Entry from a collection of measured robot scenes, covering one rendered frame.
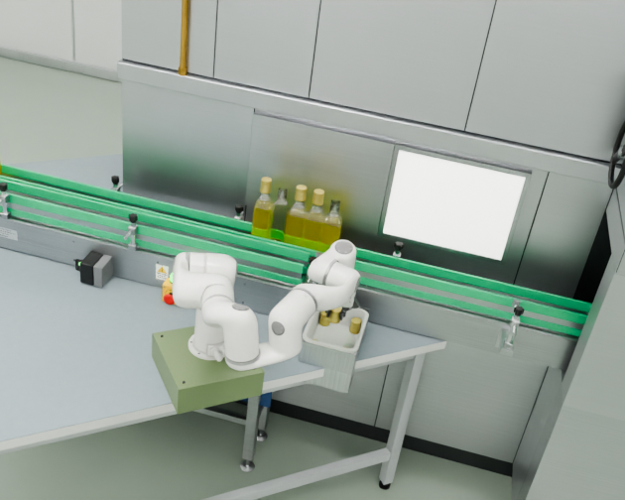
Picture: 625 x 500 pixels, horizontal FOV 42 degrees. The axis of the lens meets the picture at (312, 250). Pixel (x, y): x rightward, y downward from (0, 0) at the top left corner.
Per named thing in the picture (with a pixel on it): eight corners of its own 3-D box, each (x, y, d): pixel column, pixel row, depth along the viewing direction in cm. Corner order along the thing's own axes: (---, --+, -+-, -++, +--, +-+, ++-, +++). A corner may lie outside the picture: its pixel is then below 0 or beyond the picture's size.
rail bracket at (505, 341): (510, 345, 262) (528, 290, 250) (508, 379, 248) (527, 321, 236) (495, 342, 263) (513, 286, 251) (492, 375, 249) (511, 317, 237)
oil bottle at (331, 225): (334, 266, 271) (343, 211, 260) (330, 275, 267) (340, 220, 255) (318, 262, 272) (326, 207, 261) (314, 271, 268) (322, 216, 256)
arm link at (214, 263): (234, 314, 224) (239, 267, 216) (186, 312, 222) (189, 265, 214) (233, 294, 233) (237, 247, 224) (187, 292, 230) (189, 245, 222)
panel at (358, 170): (504, 261, 269) (532, 170, 250) (504, 265, 266) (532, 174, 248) (247, 200, 281) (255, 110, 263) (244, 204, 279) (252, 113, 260)
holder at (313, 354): (368, 322, 269) (372, 304, 265) (351, 375, 246) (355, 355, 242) (318, 311, 271) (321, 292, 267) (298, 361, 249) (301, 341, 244)
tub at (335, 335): (366, 331, 264) (370, 310, 260) (352, 374, 246) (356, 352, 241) (314, 318, 267) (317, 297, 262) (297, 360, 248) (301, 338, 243)
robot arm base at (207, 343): (243, 360, 232) (248, 317, 224) (202, 371, 226) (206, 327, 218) (220, 328, 243) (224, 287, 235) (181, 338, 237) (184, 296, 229)
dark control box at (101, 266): (113, 276, 273) (112, 256, 269) (102, 289, 267) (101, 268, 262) (90, 271, 274) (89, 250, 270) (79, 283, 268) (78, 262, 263)
